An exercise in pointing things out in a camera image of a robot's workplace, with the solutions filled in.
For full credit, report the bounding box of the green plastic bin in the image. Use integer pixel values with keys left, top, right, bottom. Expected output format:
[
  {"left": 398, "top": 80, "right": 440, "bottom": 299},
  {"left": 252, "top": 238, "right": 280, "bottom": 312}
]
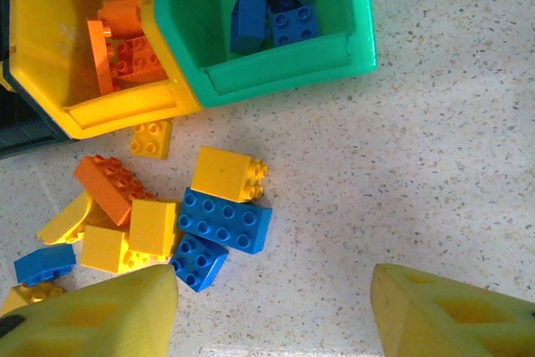
[{"left": 148, "top": 0, "right": 379, "bottom": 108}]

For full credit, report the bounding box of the yellow two-by-two lego brick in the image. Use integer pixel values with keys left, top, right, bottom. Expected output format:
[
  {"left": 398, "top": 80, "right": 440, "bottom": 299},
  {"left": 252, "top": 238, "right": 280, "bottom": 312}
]
[{"left": 129, "top": 118, "right": 175, "bottom": 161}]

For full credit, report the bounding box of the small orange lego brick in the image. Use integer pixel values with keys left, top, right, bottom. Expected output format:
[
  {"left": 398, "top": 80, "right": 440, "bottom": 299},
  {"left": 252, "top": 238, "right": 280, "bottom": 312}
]
[{"left": 118, "top": 67, "right": 170, "bottom": 90}]

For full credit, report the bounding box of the blue two-by-four lego brick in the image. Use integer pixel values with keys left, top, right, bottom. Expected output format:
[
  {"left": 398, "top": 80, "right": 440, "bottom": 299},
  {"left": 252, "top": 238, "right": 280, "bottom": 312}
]
[{"left": 177, "top": 187, "right": 273, "bottom": 256}]

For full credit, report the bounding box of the yellow tall lego brick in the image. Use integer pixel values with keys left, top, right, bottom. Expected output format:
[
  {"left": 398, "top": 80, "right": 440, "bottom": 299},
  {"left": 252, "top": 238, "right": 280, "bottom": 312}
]
[{"left": 190, "top": 145, "right": 270, "bottom": 203}]

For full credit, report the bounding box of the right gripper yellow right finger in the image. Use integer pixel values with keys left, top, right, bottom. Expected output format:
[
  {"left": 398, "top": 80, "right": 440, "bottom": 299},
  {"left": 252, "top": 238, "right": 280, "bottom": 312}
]
[{"left": 370, "top": 263, "right": 535, "bottom": 357}]

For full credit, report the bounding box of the yellow plastic bin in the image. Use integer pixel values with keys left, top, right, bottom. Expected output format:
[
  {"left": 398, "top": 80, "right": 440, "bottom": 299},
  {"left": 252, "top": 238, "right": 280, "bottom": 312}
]
[{"left": 0, "top": 0, "right": 202, "bottom": 140}]

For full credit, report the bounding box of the yellow curved lego brick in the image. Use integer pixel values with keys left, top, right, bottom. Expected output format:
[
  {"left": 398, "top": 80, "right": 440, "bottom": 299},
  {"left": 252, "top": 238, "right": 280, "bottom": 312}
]
[{"left": 36, "top": 190, "right": 101, "bottom": 246}]

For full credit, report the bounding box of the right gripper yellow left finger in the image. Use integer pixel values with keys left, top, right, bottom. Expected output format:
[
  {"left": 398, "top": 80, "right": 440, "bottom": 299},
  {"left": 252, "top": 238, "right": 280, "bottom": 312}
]
[{"left": 0, "top": 264, "right": 180, "bottom": 357}]

